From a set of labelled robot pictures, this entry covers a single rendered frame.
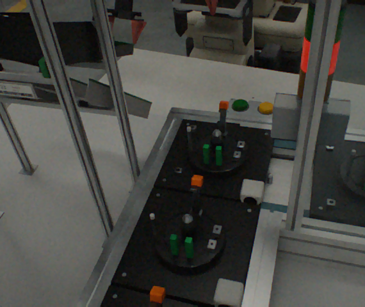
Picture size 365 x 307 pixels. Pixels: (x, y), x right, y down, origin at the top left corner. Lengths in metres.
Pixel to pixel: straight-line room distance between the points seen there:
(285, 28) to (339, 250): 1.16
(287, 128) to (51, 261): 0.60
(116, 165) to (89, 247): 0.27
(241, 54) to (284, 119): 0.98
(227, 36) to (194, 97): 0.36
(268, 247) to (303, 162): 0.20
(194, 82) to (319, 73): 0.85
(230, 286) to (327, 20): 0.46
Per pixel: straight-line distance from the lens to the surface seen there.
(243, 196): 0.92
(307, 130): 0.72
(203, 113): 1.16
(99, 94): 0.92
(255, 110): 1.17
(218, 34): 1.68
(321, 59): 0.65
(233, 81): 1.46
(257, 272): 0.84
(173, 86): 1.45
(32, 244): 1.09
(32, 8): 0.67
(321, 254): 0.95
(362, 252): 0.94
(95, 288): 0.87
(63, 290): 0.99
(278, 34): 1.91
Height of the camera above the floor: 1.68
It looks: 43 degrees down
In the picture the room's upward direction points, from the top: 6 degrees counter-clockwise
